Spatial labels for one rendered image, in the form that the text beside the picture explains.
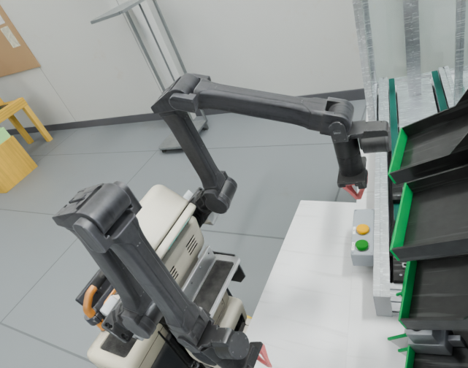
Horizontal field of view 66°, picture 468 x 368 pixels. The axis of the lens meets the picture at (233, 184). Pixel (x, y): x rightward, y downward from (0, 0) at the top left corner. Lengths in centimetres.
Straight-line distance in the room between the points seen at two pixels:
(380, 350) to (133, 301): 69
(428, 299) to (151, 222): 67
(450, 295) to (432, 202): 16
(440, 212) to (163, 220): 70
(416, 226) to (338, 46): 348
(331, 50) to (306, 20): 39
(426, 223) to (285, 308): 82
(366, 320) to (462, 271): 60
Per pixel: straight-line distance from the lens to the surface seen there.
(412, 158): 64
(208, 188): 111
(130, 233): 66
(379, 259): 121
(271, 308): 129
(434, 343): 75
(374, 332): 120
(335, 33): 390
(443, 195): 56
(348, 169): 91
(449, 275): 67
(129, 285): 83
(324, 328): 122
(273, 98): 85
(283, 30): 402
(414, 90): 209
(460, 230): 50
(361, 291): 127
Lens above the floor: 191
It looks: 34 degrees down
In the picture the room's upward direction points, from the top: 23 degrees counter-clockwise
